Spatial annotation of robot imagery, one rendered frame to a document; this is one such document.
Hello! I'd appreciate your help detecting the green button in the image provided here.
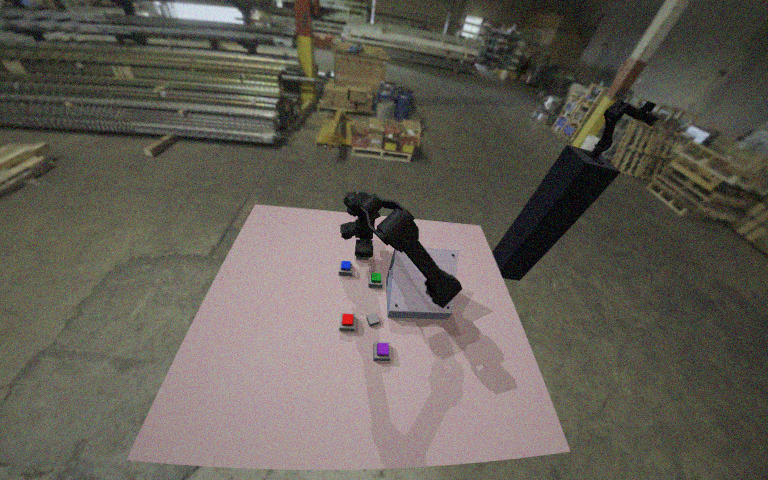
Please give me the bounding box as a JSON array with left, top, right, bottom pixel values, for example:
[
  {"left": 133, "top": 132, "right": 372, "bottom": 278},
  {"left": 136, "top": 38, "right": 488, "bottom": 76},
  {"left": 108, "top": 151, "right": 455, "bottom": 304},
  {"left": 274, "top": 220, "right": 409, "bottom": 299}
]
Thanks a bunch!
[{"left": 369, "top": 273, "right": 383, "bottom": 289}]

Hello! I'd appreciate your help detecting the blue button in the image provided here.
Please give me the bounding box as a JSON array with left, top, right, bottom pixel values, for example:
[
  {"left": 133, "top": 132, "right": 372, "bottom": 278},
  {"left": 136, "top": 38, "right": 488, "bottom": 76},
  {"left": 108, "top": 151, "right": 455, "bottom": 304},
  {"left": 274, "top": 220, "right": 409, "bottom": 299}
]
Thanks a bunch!
[{"left": 338, "top": 261, "right": 353, "bottom": 277}]

